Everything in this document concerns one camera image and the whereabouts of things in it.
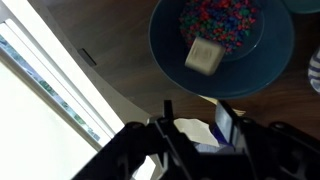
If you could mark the white patterned saucer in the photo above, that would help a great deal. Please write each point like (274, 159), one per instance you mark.
(315, 71)

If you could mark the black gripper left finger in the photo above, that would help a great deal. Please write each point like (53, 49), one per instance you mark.
(150, 150)

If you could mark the small dark sill plate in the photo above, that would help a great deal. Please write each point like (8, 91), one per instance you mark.
(87, 56)

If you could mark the white block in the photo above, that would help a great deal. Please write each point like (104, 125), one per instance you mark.
(204, 56)

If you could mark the dark blue bowl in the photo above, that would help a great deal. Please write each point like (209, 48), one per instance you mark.
(253, 73)

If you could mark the white paper napkin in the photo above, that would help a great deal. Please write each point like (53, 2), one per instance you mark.
(196, 130)

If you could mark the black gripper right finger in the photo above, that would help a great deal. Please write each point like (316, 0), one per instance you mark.
(276, 150)

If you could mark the white window frame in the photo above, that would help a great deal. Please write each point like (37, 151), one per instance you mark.
(66, 83)

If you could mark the colourful small beads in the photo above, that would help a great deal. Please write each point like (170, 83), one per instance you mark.
(220, 20)

